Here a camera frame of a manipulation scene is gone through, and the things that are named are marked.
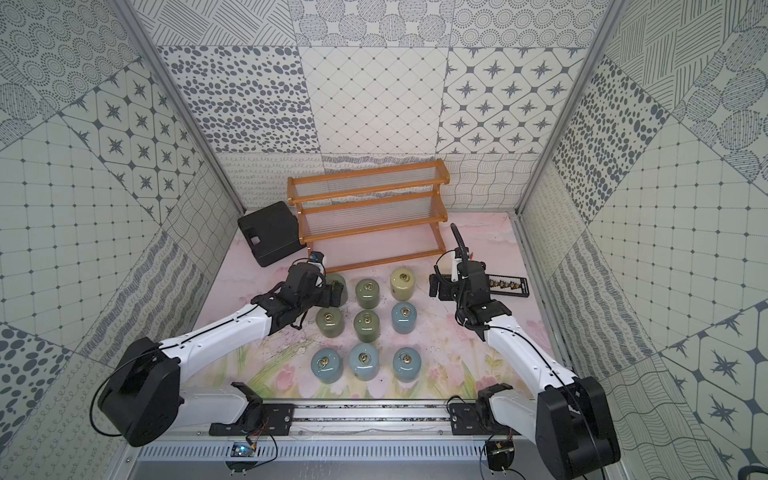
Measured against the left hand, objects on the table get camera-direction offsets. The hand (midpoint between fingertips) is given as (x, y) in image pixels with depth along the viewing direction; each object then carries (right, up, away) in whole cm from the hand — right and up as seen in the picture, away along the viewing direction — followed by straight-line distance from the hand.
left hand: (336, 285), depth 86 cm
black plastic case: (-30, +16, +26) cm, 43 cm away
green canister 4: (0, +1, +6) cm, 6 cm away
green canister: (+9, -11, -4) cm, 15 cm away
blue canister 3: (+20, -19, -9) cm, 29 cm away
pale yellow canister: (+19, -1, +5) cm, 20 cm away
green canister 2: (-1, -10, -2) cm, 10 cm away
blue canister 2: (+9, -18, -11) cm, 23 cm away
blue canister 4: (+20, -9, -2) cm, 22 cm away
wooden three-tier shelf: (+7, +21, +21) cm, 30 cm away
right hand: (+33, +1, +1) cm, 33 cm away
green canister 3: (+9, -3, +3) cm, 10 cm away
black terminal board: (+55, -2, +12) cm, 57 cm away
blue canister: (0, -19, -11) cm, 22 cm away
